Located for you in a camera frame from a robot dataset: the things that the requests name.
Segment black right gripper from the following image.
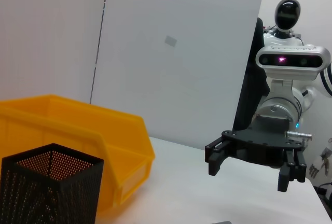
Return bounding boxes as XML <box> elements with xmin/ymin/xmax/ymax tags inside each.
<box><xmin>204</xmin><ymin>116</ymin><xmax>308</xmax><ymax>192</ymax></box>

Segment black upright panel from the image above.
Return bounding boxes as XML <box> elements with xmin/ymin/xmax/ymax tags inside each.
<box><xmin>232</xmin><ymin>17</ymin><xmax>272</xmax><ymax>131</ymax></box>

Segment black mesh pen holder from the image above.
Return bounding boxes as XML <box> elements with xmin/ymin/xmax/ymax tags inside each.
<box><xmin>0</xmin><ymin>143</ymin><xmax>105</xmax><ymax>224</ymax></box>

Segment white object with dark print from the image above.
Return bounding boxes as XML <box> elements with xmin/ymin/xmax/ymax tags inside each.
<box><xmin>308</xmin><ymin>137</ymin><xmax>332</xmax><ymax>180</ymax></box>

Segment white backdrop board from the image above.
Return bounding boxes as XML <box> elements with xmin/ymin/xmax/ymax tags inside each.
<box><xmin>89</xmin><ymin>0</ymin><xmax>268</xmax><ymax>155</ymax></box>

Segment grey tape patch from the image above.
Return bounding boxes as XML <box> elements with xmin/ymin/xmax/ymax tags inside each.
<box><xmin>164</xmin><ymin>35</ymin><xmax>178</xmax><ymax>47</ymax></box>

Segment white robot torso black head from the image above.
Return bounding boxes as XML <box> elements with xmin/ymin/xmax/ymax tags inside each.
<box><xmin>262</xmin><ymin>0</ymin><xmax>316</xmax><ymax>49</ymax></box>

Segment yellow plastic storage bin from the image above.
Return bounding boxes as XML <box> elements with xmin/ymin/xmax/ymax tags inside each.
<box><xmin>0</xmin><ymin>94</ymin><xmax>156</xmax><ymax>217</ymax></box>

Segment right gripper cable with plugs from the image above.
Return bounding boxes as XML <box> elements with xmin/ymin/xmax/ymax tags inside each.
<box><xmin>286</xmin><ymin>130</ymin><xmax>313</xmax><ymax>142</ymax></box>

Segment black cables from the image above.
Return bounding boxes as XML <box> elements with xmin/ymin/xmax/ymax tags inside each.
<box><xmin>316</xmin><ymin>181</ymin><xmax>332</xmax><ymax>201</ymax></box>

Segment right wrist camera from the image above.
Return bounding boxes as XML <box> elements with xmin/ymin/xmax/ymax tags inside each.
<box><xmin>255</xmin><ymin>44</ymin><xmax>332</xmax><ymax>97</ymax></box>

